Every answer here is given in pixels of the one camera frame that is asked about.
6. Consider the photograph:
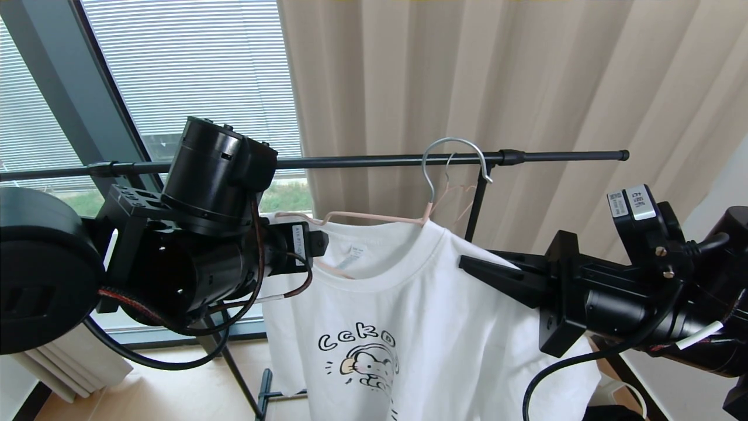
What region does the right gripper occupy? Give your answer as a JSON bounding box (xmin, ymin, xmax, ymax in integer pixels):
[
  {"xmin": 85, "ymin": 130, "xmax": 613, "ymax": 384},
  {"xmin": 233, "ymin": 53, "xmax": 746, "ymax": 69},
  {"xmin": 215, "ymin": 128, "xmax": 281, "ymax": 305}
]
[{"xmin": 459, "ymin": 230, "xmax": 696, "ymax": 358}]

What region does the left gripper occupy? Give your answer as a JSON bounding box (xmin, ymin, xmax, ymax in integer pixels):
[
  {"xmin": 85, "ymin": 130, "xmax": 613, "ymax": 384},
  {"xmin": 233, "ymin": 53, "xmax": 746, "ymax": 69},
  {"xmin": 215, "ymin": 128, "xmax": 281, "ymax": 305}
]
[{"xmin": 120, "ymin": 222, "xmax": 329, "ymax": 329}]

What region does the white printed t-shirt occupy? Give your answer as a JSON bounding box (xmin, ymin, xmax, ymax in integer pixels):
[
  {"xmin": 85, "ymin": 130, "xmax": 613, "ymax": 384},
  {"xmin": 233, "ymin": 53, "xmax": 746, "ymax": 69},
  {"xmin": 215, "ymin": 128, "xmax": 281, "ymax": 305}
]
[{"xmin": 260, "ymin": 213, "xmax": 601, "ymax": 421}]

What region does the pink clothes hanger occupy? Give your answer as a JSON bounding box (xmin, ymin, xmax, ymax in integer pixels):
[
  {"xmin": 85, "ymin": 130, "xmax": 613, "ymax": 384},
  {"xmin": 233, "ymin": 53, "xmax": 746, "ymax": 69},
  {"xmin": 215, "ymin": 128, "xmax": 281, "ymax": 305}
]
[
  {"xmin": 275, "ymin": 137, "xmax": 493, "ymax": 280},
  {"xmin": 435, "ymin": 154, "xmax": 477, "ymax": 227}
]

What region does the white laundry basket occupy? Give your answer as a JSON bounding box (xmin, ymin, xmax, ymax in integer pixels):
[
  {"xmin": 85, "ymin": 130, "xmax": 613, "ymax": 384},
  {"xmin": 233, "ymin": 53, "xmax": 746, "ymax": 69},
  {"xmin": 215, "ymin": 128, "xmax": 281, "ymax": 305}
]
[{"xmin": 595, "ymin": 374, "xmax": 648, "ymax": 421}]

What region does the black clothes rack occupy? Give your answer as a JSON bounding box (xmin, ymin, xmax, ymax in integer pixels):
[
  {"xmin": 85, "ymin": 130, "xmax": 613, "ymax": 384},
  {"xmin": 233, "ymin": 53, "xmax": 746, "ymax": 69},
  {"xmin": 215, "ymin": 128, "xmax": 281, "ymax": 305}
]
[{"xmin": 0, "ymin": 150, "xmax": 631, "ymax": 421}]

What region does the beige curtain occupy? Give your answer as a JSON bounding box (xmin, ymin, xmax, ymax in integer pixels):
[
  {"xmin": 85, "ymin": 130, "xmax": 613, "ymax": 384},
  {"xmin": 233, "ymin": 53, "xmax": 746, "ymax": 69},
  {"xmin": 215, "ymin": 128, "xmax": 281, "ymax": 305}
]
[
  {"xmin": 12, "ymin": 325, "xmax": 134, "ymax": 404},
  {"xmin": 278, "ymin": 0, "xmax": 748, "ymax": 264}
]

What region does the black garment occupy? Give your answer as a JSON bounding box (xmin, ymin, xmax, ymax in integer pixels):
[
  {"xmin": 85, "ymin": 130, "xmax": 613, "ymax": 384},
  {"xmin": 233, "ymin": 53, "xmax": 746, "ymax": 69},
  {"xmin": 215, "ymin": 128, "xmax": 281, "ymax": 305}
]
[{"xmin": 584, "ymin": 405, "xmax": 643, "ymax": 421}]

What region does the window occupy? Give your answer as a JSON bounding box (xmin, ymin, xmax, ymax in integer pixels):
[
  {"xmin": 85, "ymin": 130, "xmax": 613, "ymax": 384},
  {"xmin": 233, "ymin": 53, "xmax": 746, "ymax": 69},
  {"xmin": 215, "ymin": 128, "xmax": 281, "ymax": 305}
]
[{"xmin": 0, "ymin": 0, "xmax": 313, "ymax": 346}]

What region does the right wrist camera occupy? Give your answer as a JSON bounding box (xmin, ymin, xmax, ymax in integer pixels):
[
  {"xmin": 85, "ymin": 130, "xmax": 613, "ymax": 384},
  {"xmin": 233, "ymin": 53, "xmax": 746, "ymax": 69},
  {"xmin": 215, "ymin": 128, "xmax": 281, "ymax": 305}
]
[{"xmin": 607, "ymin": 184, "xmax": 696, "ymax": 281}]

